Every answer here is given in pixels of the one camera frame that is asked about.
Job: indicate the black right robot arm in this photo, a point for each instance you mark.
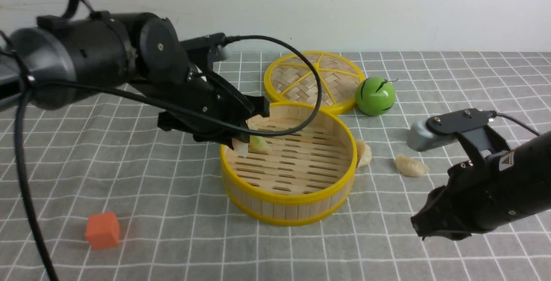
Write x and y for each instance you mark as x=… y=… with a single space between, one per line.
x=527 y=174

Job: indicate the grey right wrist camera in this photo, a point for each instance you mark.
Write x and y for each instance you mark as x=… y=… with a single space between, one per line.
x=469 y=127

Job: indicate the bamboo steamer tray yellow rim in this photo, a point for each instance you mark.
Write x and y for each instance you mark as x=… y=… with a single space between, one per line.
x=302 y=178

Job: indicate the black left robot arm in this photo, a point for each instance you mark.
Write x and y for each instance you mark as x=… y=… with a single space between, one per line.
x=138 y=49

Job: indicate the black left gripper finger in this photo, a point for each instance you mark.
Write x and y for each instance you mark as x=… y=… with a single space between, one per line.
x=254 y=105
x=237 y=145

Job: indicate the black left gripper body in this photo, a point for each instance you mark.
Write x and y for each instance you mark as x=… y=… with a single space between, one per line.
x=209 y=95

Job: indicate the green toy melon ball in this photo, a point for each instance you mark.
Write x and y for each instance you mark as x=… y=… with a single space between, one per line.
x=375 y=96

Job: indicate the grey checkered tablecloth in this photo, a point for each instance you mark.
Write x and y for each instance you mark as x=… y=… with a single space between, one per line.
x=106 y=154

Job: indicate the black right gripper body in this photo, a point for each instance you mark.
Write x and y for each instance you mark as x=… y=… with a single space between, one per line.
x=474 y=201

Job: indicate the orange cube block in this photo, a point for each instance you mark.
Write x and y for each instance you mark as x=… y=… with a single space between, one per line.
x=103 y=231

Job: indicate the green tinted dumpling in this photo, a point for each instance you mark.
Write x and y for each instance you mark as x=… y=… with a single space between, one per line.
x=259 y=144

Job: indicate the bamboo steamer lid yellow rim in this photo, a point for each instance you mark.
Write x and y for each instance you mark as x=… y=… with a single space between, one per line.
x=289 y=79

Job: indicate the white dumpling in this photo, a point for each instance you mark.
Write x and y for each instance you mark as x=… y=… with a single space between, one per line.
x=410 y=167
x=364 y=153

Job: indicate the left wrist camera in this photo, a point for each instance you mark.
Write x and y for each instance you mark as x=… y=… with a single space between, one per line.
x=204 y=51

